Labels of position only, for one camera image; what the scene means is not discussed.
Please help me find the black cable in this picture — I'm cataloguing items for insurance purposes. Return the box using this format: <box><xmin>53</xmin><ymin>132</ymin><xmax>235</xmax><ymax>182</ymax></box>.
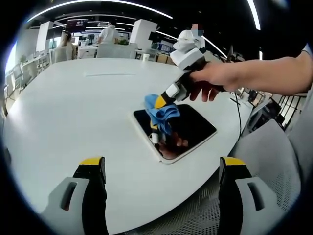
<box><xmin>230</xmin><ymin>91</ymin><xmax>243</xmax><ymax>136</ymax></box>

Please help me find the grey mesh chair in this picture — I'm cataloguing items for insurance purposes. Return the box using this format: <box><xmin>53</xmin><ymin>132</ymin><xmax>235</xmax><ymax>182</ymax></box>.
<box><xmin>127</xmin><ymin>119</ymin><xmax>302</xmax><ymax>235</ymax></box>

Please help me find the blue cleaning cloth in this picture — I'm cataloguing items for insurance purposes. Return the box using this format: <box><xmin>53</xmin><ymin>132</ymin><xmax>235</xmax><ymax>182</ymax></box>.
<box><xmin>144</xmin><ymin>93</ymin><xmax>181</xmax><ymax>123</ymax></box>

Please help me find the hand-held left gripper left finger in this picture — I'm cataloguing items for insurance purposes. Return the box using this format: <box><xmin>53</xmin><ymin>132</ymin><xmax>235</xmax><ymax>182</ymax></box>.
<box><xmin>45</xmin><ymin>156</ymin><xmax>110</xmax><ymax>235</ymax></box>

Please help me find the dark red display screen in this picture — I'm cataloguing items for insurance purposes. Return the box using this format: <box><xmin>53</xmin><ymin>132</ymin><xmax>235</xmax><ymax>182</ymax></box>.
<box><xmin>66</xmin><ymin>19</ymin><xmax>89</xmax><ymax>31</ymax></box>

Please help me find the short ceiling light strip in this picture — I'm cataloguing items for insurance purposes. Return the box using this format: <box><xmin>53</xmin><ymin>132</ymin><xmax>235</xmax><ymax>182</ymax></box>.
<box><xmin>246</xmin><ymin>0</ymin><xmax>261</xmax><ymax>31</ymax></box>

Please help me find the white pillar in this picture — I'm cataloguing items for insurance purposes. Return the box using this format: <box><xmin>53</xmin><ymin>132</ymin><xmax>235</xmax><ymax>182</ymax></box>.
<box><xmin>36</xmin><ymin>21</ymin><xmax>55</xmax><ymax>52</ymax></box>
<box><xmin>132</xmin><ymin>19</ymin><xmax>157</xmax><ymax>46</ymax></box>

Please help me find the person's right hand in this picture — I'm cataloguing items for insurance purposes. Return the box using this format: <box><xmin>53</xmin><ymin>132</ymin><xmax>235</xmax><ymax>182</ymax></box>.
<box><xmin>188</xmin><ymin>61</ymin><xmax>242</xmax><ymax>103</ymax></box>

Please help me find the grey partition panel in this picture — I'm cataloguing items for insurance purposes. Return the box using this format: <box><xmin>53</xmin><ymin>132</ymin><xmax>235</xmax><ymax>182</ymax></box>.
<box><xmin>96</xmin><ymin>43</ymin><xmax>136</xmax><ymax>59</ymax></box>

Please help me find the long curved ceiling light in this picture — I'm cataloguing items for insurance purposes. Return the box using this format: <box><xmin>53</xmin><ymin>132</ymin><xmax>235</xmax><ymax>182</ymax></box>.
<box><xmin>24</xmin><ymin>7</ymin><xmax>174</xmax><ymax>28</ymax></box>

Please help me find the black tablet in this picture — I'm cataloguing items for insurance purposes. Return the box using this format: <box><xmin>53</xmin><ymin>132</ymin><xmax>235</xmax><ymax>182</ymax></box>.
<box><xmin>133</xmin><ymin>104</ymin><xmax>218</xmax><ymax>165</ymax></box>

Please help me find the black metal railing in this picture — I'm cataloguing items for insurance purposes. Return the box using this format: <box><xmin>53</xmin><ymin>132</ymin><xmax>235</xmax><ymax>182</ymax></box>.
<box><xmin>278</xmin><ymin>94</ymin><xmax>307</xmax><ymax>128</ymax></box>

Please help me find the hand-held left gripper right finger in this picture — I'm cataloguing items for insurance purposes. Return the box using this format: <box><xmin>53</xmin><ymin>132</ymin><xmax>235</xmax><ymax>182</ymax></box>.
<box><xmin>218</xmin><ymin>156</ymin><xmax>282</xmax><ymax>235</ymax></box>

